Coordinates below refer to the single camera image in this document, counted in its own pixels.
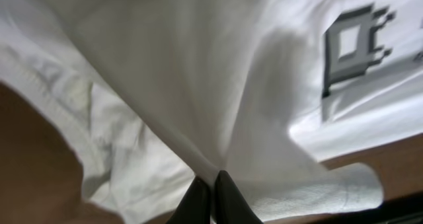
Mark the white printed t-shirt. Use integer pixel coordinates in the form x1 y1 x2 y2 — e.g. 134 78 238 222
1 0 422 223

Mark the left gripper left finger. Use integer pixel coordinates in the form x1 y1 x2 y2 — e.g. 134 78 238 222
167 176 211 224

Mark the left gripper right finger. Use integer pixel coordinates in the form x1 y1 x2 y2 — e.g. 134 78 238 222
214 170 263 224

